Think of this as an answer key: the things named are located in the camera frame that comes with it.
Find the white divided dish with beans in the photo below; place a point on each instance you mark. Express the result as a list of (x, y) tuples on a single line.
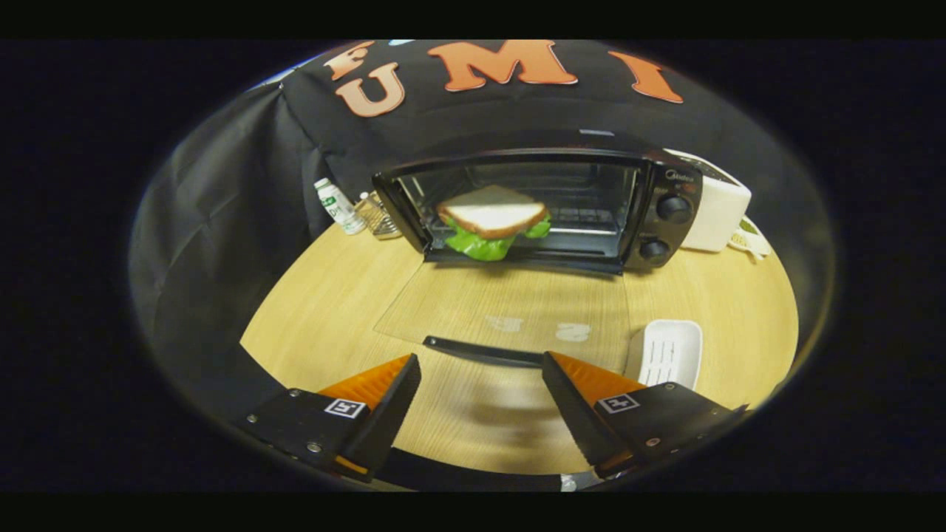
[(750, 240)]

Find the lettuce sandwich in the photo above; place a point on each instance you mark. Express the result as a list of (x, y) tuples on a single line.
[(491, 210)]

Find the white rectangular tray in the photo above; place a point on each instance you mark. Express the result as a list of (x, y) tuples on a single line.
[(665, 351)]

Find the black toaster oven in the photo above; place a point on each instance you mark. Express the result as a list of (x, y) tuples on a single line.
[(669, 229)]

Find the small white green-label bottle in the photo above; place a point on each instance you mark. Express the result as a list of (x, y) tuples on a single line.
[(336, 205)]

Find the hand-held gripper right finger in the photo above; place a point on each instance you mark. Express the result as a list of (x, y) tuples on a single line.
[(573, 410)]

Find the black backdrop cloth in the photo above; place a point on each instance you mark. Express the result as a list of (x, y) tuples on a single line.
[(295, 148)]

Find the white pop-up toaster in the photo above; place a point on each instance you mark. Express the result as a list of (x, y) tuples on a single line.
[(717, 214)]

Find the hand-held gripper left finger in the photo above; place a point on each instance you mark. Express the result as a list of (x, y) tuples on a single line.
[(388, 414)]

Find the clear glass container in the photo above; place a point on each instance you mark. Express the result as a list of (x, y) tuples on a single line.
[(380, 218)]

